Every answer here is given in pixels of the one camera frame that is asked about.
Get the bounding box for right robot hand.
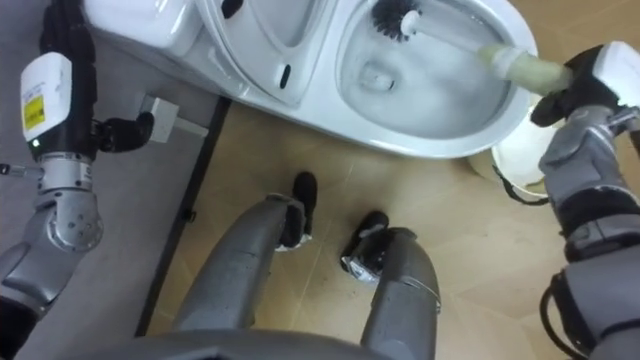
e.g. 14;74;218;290
529;40;640;128

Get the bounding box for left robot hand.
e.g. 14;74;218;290
19;0;156;162

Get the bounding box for white toilet brush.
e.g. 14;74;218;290
370;0;575;97

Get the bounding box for white toilet brush holder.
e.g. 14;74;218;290
467;94;559;197

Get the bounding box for white toilet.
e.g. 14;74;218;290
82;0;539;160

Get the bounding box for robot body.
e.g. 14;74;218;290
79;328;391;360

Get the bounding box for robot legs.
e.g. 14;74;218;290
172;171;443;360

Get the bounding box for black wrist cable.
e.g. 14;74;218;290
538;269;596;360

